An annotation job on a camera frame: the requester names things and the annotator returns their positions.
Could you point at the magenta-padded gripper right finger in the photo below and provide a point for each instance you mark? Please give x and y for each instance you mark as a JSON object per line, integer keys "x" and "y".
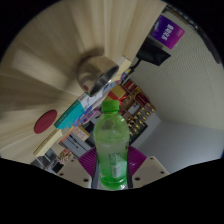
{"x": 137, "y": 160}

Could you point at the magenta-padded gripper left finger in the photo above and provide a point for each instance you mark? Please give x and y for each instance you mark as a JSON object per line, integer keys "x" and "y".
{"x": 87, "y": 161}

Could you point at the green drink bottle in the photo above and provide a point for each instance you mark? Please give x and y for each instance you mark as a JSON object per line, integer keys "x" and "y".
{"x": 111, "y": 143}

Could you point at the pink flowers in pot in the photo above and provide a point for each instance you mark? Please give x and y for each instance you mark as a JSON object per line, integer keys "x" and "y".
{"x": 65, "y": 156}

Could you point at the orange standing card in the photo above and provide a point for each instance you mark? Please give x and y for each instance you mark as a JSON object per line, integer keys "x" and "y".
{"x": 81, "y": 133}

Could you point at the large cream book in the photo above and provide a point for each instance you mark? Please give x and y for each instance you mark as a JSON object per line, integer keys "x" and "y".
{"x": 48, "y": 141}

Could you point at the blue colourful book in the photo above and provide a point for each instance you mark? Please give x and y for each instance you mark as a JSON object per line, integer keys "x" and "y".
{"x": 86, "y": 117}

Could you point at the teal book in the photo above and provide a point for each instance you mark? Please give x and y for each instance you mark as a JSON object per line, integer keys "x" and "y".
{"x": 68, "y": 115}

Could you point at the wooden shelf unit with trophies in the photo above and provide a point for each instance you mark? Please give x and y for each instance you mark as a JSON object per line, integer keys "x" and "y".
{"x": 140, "y": 106}

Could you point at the flat round red coaster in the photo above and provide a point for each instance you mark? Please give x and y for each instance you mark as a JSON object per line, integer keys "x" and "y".
{"x": 45, "y": 121}

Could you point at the white book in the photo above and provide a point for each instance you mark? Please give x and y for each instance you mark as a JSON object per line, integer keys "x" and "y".
{"x": 95, "y": 100}

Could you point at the small metal cup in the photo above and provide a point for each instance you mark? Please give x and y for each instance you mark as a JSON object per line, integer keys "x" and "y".
{"x": 95, "y": 71}

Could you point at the small cream book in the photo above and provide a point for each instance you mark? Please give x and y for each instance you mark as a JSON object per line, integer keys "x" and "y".
{"x": 122, "y": 65}

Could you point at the purple sign board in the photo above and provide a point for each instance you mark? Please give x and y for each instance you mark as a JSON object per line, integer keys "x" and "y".
{"x": 167, "y": 31}

